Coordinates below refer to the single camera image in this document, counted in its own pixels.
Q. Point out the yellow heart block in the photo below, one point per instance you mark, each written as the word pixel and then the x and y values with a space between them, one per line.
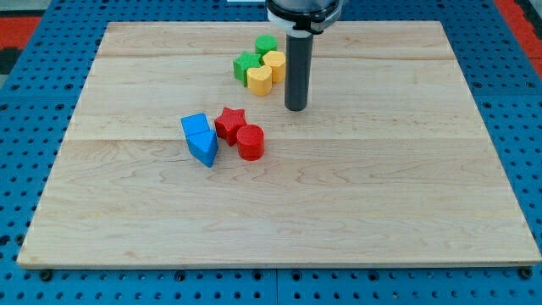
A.
pixel 259 80

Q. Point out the red star block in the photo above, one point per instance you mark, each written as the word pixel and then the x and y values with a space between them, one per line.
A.
pixel 228 123

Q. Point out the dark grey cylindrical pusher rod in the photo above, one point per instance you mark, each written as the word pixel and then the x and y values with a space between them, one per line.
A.
pixel 298 66

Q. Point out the green cylinder block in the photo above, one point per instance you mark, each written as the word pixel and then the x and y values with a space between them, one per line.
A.
pixel 265 43

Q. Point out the blue triangle block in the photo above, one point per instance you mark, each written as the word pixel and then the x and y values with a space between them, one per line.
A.
pixel 204 146

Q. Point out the red cylinder block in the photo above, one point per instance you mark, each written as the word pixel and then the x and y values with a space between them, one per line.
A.
pixel 250 142

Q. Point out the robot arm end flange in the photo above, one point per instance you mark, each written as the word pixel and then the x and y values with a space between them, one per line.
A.
pixel 302 18

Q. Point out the green star block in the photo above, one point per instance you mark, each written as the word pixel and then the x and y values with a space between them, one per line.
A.
pixel 243 63

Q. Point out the blue cube block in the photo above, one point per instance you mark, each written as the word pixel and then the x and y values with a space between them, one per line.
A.
pixel 194 124

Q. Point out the yellow hexagon block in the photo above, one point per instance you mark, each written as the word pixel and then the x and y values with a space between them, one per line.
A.
pixel 276 61

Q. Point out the wooden board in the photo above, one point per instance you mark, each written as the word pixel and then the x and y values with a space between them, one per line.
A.
pixel 389 166

